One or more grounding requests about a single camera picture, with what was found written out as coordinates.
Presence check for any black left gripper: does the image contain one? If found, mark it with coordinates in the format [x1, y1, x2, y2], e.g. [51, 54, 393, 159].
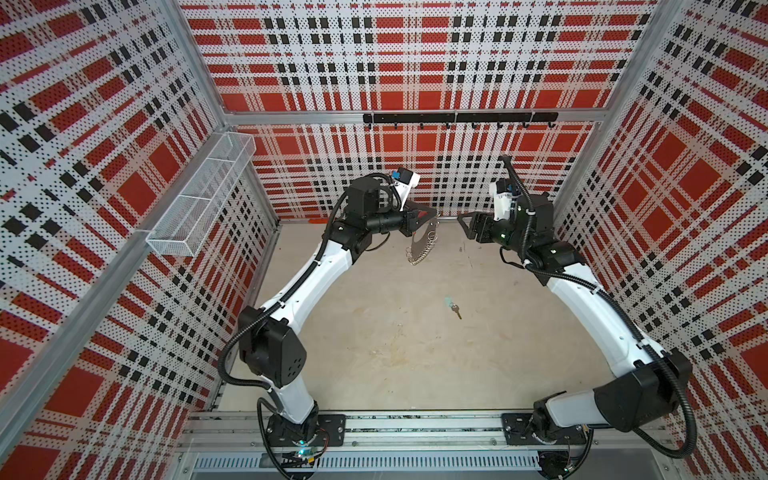
[368, 200, 437, 238]

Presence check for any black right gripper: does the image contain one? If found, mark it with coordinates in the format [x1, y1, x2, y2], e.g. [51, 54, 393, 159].
[458, 214, 528, 258]

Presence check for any metal keyring gauge red handle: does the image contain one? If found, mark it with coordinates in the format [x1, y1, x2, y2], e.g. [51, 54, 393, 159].
[406, 215, 439, 266]

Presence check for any key with green cover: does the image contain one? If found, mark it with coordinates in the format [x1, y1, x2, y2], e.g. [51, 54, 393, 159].
[444, 297, 462, 319]

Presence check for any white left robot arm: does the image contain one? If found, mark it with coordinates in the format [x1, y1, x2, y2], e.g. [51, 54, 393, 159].
[219, 168, 436, 445]

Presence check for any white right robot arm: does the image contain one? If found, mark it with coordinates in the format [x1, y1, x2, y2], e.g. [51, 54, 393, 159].
[459, 194, 697, 457]

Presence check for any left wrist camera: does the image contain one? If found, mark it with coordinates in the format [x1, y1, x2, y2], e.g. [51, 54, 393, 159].
[391, 167, 421, 210]

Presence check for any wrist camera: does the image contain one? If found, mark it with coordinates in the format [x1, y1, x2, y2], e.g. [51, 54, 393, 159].
[391, 167, 421, 210]
[489, 179, 519, 221]

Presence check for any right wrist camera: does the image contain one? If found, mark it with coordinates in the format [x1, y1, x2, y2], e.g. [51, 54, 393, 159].
[489, 179, 519, 221]

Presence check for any black hook rail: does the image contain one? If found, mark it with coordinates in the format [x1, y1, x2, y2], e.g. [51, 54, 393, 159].
[362, 111, 559, 126]

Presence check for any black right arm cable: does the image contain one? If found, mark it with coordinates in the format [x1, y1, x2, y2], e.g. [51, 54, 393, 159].
[499, 154, 698, 460]

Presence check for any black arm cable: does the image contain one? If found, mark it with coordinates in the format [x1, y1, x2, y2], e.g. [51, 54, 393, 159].
[217, 172, 397, 480]
[499, 154, 698, 460]

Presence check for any white wire mesh basket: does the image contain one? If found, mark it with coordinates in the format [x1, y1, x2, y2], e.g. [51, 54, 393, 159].
[147, 132, 255, 257]

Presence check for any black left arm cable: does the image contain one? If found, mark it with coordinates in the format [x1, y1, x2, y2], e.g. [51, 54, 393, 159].
[217, 172, 397, 480]

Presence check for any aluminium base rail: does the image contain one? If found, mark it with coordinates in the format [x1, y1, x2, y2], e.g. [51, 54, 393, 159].
[169, 410, 687, 479]

